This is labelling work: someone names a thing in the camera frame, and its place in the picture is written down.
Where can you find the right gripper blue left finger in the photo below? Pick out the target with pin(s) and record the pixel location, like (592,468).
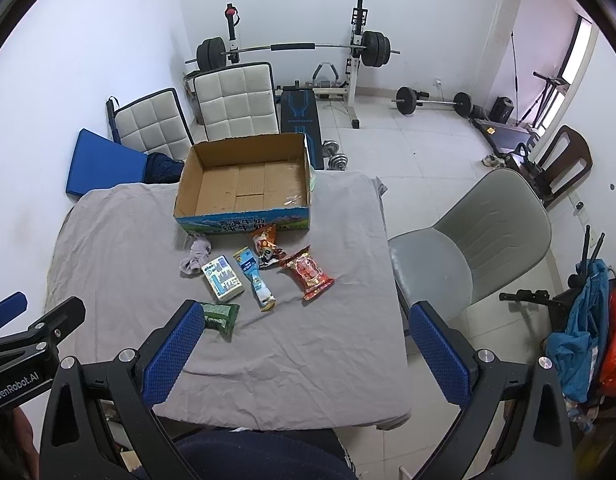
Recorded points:
(165,352)

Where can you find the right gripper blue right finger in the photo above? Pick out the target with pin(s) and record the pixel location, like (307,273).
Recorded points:
(445,351)

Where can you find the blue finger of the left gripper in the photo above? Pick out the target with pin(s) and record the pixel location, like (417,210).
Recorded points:
(11,307)
(58,323)

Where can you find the green snack packet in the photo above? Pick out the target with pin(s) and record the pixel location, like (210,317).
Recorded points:
(220,317)

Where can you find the yellow tissue pack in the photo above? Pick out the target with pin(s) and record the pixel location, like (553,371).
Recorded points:
(222,279)

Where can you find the blue Nestle milk powder sachet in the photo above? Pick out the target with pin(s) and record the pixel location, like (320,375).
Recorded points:
(248,261)

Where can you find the lilac sock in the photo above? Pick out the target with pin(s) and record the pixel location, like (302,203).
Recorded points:
(199,254)

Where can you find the orange mushroom snack packet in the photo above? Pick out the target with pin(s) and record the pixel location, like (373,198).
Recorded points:
(269,253)

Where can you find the red snack packet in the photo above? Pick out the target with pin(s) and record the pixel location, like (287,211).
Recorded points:
(310,276)

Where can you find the grey table cloth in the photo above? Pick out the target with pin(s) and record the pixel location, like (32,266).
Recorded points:
(335,360)

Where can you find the blue jacket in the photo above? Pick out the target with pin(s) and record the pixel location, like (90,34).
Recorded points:
(576,353)

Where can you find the grey plastic chair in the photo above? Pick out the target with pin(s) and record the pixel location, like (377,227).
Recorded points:
(498,231)

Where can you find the dark blue cloth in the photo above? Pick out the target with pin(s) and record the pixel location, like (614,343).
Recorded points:
(162,169)

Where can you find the open cardboard box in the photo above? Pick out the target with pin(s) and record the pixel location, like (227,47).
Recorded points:
(237,185)

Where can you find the white quilted chair far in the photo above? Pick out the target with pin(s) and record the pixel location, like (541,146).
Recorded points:
(152,124)

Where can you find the white quilted chair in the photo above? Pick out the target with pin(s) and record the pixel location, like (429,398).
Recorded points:
(152,124)
(237,101)

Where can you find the treadmill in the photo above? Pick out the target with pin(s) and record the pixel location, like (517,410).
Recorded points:
(504,138)

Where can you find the chrome dumbbell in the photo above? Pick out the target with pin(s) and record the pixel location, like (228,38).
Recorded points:
(336,159)

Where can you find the dark wooden chair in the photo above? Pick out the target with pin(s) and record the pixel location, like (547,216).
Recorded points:
(565,162)

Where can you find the black speaker box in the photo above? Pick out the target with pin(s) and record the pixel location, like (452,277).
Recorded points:
(501,110)

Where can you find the white quilted chair near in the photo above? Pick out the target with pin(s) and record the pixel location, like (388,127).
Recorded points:
(237,101)

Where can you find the floor barbell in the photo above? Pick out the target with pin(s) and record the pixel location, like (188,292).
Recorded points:
(408,100)

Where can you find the black blue weight bench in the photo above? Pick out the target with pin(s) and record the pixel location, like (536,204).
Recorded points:
(299,115)

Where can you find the barbell on rack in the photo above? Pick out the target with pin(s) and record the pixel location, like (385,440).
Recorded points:
(373,49)

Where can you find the white barbell rack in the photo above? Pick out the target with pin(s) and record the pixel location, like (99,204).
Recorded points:
(348,89)

